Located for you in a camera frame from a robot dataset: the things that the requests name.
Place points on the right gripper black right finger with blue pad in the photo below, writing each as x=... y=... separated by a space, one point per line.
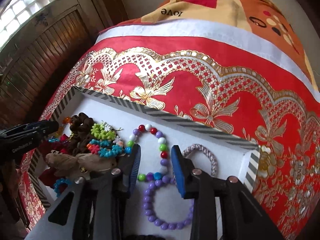
x=242 y=216

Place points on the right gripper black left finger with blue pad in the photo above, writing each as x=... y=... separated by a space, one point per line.
x=92 y=209

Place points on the beige fabric bow clip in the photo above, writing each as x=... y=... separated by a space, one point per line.
x=69 y=166

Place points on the red satin bow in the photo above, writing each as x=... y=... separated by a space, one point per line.
x=49 y=176

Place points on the brown scrunchie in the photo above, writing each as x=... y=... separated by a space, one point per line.
x=80 y=127

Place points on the pink white twisted bangle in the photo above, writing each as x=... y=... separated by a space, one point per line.
x=209 y=154

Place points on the black scrunchie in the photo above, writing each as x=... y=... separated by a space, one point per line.
x=143 y=237

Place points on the window with grille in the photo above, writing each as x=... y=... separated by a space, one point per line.
x=16 y=14

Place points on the red gold floral bedspread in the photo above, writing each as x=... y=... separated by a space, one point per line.
x=221 y=77

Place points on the orange cream love blanket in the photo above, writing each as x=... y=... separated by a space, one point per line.
x=280 y=22

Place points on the wooden wall panel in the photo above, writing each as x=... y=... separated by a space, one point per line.
x=34 y=64

